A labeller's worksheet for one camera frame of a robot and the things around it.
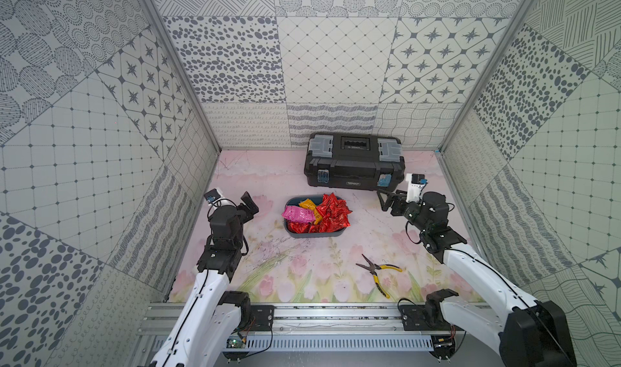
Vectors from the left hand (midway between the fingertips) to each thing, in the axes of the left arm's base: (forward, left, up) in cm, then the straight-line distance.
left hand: (233, 196), depth 77 cm
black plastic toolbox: (+21, -38, -5) cm, 44 cm away
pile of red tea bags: (+3, -33, -14) cm, 36 cm away
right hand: (+5, -51, -4) cm, 52 cm away
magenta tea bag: (+2, -19, -14) cm, 24 cm away
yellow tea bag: (+8, -23, -16) cm, 29 cm away
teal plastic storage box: (+11, -26, -17) cm, 33 cm away
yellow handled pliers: (-14, -47, -23) cm, 54 cm away
